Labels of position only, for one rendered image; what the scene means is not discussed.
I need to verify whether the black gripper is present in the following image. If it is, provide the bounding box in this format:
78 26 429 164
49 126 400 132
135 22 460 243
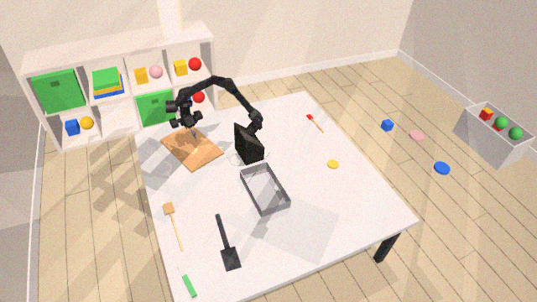
169 111 203 129

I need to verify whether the light brown wooden board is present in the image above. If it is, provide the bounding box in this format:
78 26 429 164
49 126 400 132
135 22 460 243
160 126 224 173

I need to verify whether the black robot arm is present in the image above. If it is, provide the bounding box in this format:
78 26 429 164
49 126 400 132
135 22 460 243
165 75 263 137

